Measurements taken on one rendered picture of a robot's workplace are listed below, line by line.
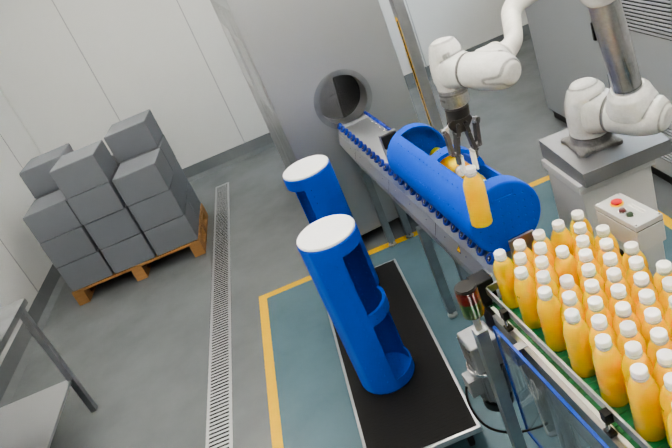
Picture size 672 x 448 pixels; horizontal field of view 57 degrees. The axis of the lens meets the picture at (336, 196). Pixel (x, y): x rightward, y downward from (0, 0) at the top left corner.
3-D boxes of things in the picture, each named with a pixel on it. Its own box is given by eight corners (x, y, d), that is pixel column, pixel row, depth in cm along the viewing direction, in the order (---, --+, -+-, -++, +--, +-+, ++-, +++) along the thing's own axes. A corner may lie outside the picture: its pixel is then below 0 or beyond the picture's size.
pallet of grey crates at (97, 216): (208, 214, 618) (150, 107, 568) (205, 253, 546) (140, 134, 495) (97, 261, 619) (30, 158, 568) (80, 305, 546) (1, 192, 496)
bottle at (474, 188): (481, 229, 207) (469, 180, 200) (467, 223, 213) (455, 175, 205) (496, 219, 210) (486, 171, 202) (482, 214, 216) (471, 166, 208)
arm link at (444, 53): (427, 93, 192) (460, 96, 182) (416, 45, 185) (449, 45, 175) (450, 79, 197) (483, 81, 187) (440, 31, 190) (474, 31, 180)
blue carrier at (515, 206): (445, 166, 311) (434, 114, 299) (546, 237, 232) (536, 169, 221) (394, 186, 307) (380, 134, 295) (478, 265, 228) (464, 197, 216)
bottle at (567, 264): (590, 296, 202) (579, 250, 194) (577, 309, 199) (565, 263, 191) (571, 290, 208) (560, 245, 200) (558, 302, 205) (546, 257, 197)
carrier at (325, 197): (353, 271, 407) (327, 299, 390) (303, 156, 370) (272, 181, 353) (387, 276, 388) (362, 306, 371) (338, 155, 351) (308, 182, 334)
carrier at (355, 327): (367, 403, 302) (421, 381, 302) (299, 261, 265) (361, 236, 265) (357, 365, 328) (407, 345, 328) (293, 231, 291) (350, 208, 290)
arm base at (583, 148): (595, 122, 264) (594, 111, 261) (624, 142, 244) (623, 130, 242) (555, 138, 264) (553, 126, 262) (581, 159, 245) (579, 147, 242)
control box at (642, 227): (623, 216, 216) (619, 191, 212) (667, 239, 198) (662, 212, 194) (599, 228, 215) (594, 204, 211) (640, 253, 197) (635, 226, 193)
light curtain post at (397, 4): (478, 248, 405) (398, -6, 333) (483, 251, 400) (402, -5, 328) (470, 252, 404) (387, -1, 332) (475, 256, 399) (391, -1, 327)
